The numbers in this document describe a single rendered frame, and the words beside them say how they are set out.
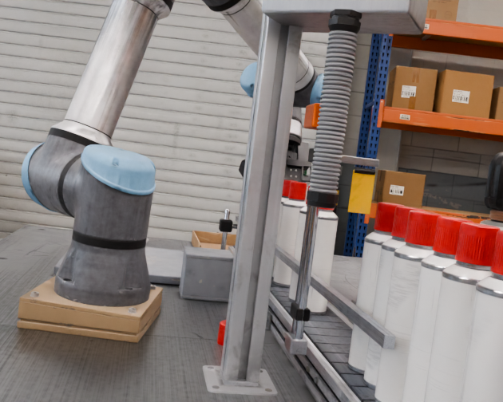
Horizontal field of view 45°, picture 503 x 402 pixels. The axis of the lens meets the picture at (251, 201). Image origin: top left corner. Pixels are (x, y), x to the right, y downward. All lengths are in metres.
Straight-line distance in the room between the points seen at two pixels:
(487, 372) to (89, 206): 0.63
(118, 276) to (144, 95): 4.39
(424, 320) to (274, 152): 0.28
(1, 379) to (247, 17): 0.72
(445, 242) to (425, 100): 4.12
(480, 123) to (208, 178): 2.18
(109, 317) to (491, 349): 0.58
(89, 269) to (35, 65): 4.68
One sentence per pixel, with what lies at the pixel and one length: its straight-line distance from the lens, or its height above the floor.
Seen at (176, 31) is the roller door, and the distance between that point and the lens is 5.31.
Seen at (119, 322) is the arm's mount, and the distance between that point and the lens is 0.93.
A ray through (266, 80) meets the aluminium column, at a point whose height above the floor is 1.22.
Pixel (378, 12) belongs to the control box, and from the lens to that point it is 0.68.
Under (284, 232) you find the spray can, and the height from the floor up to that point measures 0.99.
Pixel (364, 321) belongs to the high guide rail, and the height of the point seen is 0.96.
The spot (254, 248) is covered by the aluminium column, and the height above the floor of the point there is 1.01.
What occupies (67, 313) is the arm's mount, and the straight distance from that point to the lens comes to 0.95.
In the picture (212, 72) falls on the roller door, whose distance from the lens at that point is 5.21.
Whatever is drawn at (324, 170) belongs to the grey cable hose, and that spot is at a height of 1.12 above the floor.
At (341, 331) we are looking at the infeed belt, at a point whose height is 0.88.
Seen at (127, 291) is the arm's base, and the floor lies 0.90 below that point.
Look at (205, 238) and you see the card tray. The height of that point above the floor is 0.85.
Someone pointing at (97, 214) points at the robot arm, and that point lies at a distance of 0.94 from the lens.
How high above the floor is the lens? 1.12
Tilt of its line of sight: 4 degrees down
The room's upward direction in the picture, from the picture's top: 7 degrees clockwise
